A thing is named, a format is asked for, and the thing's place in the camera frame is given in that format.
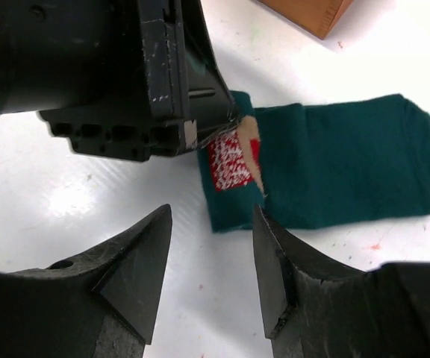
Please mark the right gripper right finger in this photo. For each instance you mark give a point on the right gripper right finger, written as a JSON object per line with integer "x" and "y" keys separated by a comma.
{"x": 315, "y": 306}

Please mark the dark green reindeer sock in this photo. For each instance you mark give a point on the dark green reindeer sock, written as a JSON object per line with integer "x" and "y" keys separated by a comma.
{"x": 316, "y": 166}

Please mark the wooden compartment organizer tray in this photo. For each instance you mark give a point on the wooden compartment organizer tray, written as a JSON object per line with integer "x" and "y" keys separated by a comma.
{"x": 317, "y": 17}

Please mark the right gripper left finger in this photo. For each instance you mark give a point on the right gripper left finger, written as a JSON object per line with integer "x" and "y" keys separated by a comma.
{"x": 102, "y": 302}

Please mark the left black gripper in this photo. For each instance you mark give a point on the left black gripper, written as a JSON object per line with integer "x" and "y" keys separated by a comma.
{"x": 121, "y": 79}

